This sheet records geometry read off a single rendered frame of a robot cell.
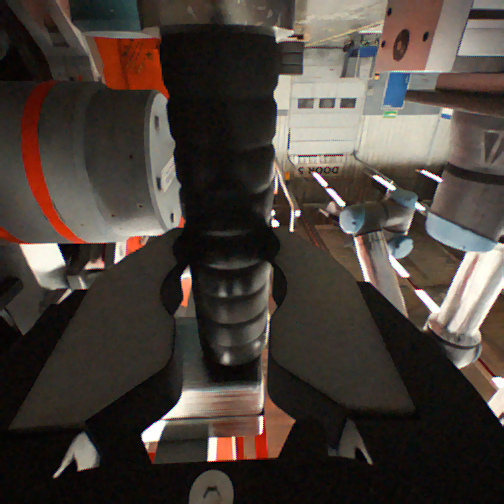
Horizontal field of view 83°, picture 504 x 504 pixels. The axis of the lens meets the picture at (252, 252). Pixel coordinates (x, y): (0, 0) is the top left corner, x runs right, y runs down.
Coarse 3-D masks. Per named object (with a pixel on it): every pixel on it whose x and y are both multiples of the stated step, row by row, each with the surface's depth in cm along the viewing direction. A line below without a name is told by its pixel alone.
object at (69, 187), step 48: (0, 96) 21; (48, 96) 21; (96, 96) 22; (144, 96) 22; (0, 144) 20; (48, 144) 20; (96, 144) 21; (144, 144) 21; (0, 192) 21; (48, 192) 21; (96, 192) 22; (144, 192) 22; (0, 240) 25; (48, 240) 25; (96, 240) 26
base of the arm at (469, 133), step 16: (464, 112) 42; (464, 128) 43; (480, 128) 41; (496, 128) 39; (464, 144) 44; (480, 144) 42; (496, 144) 41; (448, 160) 49; (464, 160) 45; (480, 160) 43; (496, 160) 42; (464, 176) 46; (480, 176) 44; (496, 176) 43
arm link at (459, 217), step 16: (448, 176) 48; (448, 192) 48; (464, 192) 46; (480, 192) 45; (496, 192) 44; (432, 208) 53; (448, 208) 49; (464, 208) 47; (480, 208) 46; (496, 208) 45; (432, 224) 53; (448, 224) 50; (464, 224) 48; (480, 224) 47; (496, 224) 47; (448, 240) 51; (464, 240) 49; (480, 240) 48; (496, 240) 49
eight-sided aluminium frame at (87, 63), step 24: (24, 0) 34; (48, 0) 34; (24, 24) 36; (48, 24) 39; (72, 24) 37; (48, 48) 40; (72, 48) 40; (96, 48) 43; (72, 72) 43; (96, 72) 43; (96, 264) 50
